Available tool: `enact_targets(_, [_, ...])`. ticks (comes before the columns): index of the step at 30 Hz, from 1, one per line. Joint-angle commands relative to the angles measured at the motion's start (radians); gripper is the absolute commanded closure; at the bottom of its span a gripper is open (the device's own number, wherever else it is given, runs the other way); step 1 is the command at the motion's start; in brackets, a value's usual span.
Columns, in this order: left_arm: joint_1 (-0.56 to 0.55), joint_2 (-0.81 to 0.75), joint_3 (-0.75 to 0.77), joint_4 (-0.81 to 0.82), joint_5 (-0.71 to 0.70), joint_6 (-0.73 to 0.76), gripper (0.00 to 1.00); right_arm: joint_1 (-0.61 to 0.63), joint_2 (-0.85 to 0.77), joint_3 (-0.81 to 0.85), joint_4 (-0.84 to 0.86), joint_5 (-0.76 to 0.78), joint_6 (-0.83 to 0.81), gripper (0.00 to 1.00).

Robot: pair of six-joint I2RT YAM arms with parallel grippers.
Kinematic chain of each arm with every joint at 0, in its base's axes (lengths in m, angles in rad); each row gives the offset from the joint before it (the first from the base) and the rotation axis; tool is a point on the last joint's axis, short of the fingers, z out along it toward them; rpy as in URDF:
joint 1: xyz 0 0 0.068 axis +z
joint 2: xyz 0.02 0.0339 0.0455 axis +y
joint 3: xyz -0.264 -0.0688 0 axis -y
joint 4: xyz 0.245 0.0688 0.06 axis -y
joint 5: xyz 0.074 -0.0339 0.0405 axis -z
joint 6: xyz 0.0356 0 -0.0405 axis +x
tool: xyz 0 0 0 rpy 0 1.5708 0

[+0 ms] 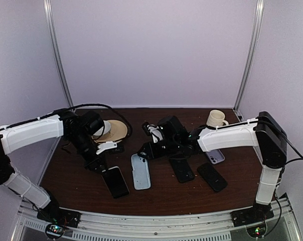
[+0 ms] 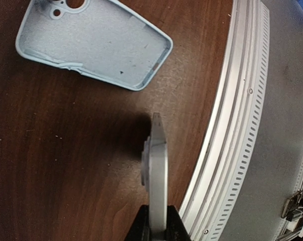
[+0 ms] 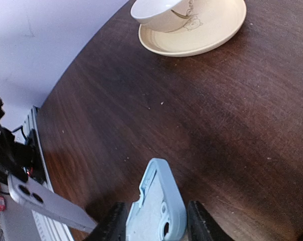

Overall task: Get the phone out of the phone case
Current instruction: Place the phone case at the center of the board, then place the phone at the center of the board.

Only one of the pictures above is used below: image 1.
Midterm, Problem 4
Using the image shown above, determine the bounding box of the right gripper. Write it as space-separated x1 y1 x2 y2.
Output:
137 138 180 161

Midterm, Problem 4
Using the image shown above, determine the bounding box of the black screen bare phone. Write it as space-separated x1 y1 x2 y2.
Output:
101 166 129 199

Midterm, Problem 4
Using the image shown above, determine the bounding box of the light blue phone case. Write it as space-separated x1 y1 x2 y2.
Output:
131 154 151 190

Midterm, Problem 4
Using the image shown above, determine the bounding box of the lavender phone case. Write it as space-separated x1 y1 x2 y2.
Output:
205 149 225 165

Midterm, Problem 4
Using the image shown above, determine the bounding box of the black phone case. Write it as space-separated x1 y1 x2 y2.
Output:
197 163 228 192

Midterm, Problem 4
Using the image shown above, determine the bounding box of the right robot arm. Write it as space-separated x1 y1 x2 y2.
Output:
137 111 287 222

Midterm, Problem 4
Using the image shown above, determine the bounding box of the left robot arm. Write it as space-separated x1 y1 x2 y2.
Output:
0 109 117 223

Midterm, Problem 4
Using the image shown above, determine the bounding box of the beige saucer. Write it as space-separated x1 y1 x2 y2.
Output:
92 119 128 143

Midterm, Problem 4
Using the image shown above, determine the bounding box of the white teacup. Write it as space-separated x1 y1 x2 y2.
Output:
93 120 111 137

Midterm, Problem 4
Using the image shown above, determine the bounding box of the cream ribbed mug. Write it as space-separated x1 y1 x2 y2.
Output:
206 109 229 127

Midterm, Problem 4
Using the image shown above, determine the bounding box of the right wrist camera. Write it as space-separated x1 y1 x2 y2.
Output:
142 122 165 143

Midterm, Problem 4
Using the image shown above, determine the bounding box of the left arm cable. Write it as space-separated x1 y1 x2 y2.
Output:
0 102 133 141

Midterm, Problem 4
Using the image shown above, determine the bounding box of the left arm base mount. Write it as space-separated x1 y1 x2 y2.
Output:
32 192 81 240

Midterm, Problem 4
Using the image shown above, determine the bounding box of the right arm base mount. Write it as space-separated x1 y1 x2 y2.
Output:
230 200 282 239

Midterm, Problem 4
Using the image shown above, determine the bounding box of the aluminium front rail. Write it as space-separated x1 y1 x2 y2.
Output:
9 198 303 240

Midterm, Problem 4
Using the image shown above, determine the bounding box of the left aluminium post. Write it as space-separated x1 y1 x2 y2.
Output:
43 0 74 107

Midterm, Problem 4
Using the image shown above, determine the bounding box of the aluminium post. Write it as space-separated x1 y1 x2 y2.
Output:
233 0 265 114
43 0 74 107

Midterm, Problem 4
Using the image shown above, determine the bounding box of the right aluminium post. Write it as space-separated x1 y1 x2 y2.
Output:
233 0 265 114

